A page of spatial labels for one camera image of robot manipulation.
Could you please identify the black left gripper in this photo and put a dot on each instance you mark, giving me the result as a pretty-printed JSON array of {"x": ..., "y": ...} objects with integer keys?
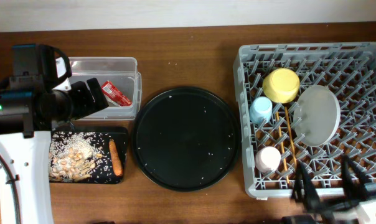
[{"x": 81, "y": 89}]

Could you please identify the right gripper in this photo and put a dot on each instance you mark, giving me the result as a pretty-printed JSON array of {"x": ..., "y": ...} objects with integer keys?
[{"x": 348, "y": 216}]

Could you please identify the wooden chopstick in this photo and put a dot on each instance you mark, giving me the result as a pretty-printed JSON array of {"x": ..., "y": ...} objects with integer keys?
[
  {"x": 282, "y": 147},
  {"x": 293, "y": 150}
]

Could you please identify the pink plastic cup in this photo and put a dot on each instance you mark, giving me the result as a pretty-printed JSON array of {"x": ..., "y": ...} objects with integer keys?
[{"x": 267, "y": 159}]

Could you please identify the grey plate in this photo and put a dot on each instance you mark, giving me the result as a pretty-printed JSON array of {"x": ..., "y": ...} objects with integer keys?
[{"x": 317, "y": 116}]

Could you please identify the red sauce packet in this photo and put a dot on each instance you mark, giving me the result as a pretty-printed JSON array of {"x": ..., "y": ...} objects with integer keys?
[{"x": 114, "y": 94}]

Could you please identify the blue plastic cup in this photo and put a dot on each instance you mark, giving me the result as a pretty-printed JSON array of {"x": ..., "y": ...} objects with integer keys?
[{"x": 260, "y": 109}]

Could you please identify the yellow bowl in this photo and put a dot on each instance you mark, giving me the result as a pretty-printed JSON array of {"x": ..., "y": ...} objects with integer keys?
[{"x": 281, "y": 85}]

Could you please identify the orange carrot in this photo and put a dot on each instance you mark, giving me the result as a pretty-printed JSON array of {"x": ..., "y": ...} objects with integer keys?
[{"x": 116, "y": 162}]

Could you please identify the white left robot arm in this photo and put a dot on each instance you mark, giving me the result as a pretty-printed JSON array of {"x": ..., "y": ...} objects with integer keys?
[{"x": 24, "y": 178}]

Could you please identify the grey dishwasher rack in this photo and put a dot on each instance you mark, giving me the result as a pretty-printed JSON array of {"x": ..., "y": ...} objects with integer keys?
[{"x": 349, "y": 71}]

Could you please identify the rice and food scraps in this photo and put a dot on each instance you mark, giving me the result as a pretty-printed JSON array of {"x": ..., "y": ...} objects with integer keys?
[{"x": 80, "y": 157}]

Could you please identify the black rectangular tray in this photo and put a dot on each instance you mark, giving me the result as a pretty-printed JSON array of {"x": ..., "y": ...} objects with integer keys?
[{"x": 118, "y": 134}]

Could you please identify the clear plastic bin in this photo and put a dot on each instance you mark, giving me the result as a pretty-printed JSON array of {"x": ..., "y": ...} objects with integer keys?
[{"x": 120, "y": 71}]

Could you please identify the round black tray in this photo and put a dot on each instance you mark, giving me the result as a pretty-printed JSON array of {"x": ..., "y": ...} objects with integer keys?
[{"x": 185, "y": 139}]

